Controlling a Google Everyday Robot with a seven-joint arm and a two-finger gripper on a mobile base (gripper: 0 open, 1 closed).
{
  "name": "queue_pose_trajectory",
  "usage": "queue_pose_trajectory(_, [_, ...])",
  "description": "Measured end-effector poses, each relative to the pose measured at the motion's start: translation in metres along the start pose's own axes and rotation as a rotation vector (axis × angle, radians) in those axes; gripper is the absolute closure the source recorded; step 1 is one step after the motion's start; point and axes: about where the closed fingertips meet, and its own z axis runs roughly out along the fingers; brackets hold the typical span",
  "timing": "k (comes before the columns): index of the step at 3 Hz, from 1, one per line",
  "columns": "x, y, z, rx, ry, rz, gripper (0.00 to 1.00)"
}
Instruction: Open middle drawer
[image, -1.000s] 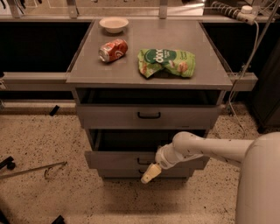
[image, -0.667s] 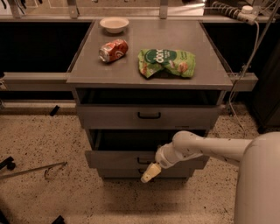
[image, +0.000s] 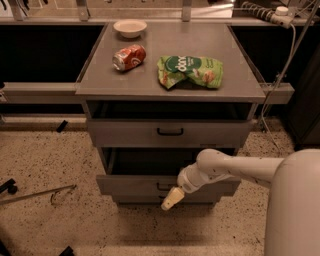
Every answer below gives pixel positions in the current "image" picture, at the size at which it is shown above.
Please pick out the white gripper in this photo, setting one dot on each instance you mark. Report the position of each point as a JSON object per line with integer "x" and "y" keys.
{"x": 187, "y": 181}

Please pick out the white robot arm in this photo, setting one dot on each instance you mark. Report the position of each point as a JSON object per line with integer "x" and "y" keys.
{"x": 293, "y": 212}

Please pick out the grey top drawer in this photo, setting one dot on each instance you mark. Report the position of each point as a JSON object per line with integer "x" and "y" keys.
{"x": 160, "y": 124}

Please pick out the grey drawer cabinet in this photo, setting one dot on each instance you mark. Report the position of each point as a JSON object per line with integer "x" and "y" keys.
{"x": 194, "y": 90}

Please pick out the metal rod on floor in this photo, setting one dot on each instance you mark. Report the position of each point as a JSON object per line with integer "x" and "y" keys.
{"x": 29, "y": 196}

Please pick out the black foot bottom edge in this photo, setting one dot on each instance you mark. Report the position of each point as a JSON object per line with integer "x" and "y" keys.
{"x": 68, "y": 251}

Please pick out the green chip bag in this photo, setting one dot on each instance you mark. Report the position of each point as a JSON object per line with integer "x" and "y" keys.
{"x": 202, "y": 71}

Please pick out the small black block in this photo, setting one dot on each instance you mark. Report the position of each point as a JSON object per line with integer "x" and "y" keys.
{"x": 62, "y": 126}

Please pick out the crushed orange soda can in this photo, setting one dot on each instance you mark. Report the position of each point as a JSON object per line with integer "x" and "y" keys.
{"x": 129, "y": 57}

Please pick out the black caster foot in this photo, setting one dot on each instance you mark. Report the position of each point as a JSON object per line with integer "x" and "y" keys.
{"x": 9, "y": 186}

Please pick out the white ceramic bowl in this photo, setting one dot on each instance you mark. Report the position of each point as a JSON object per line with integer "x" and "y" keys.
{"x": 130, "y": 28}

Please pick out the white power strip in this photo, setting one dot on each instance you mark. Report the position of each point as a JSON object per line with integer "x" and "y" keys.
{"x": 280, "y": 16}

